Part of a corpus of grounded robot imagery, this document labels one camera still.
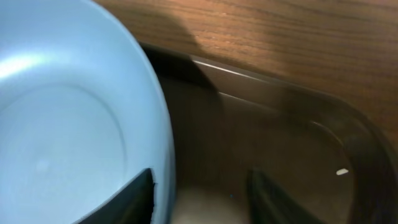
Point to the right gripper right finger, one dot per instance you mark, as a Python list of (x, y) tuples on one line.
[(269, 204)]

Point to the dark brown serving tray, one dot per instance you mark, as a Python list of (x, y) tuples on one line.
[(327, 156)]

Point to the dark blue plate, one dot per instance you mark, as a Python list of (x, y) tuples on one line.
[(82, 114)]

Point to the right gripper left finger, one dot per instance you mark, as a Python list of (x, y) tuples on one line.
[(133, 205)]

